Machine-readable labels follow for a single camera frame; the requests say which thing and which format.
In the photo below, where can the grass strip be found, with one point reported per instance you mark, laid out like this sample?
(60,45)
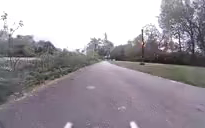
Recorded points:
(176,71)

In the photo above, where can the robot's own part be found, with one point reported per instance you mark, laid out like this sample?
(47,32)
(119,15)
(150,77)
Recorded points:
(133,125)
(68,125)

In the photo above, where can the dark pole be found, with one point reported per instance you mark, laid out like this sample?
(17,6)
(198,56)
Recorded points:
(142,45)

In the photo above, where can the row of trees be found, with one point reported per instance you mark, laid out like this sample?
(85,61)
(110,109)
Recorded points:
(186,30)

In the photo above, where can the dark hedge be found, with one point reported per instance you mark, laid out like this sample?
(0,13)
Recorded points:
(176,58)

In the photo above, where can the row of bushes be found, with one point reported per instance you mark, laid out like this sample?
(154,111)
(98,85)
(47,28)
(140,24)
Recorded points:
(26,66)

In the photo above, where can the grey asphalt path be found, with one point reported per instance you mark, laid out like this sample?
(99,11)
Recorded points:
(103,96)

